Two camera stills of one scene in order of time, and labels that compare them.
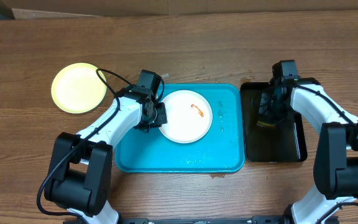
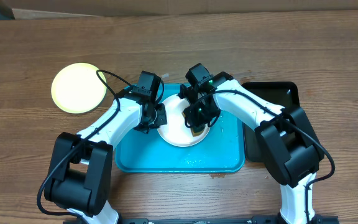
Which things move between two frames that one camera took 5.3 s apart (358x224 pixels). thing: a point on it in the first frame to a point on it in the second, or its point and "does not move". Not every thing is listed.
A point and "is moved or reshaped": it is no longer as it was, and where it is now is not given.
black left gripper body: (160, 117) does not move
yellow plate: (78, 88) does not move
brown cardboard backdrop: (23, 9) does not move
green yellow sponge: (266, 125) is moved or reshaped
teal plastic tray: (222, 150) does not move
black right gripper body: (266, 104) to (198, 121)
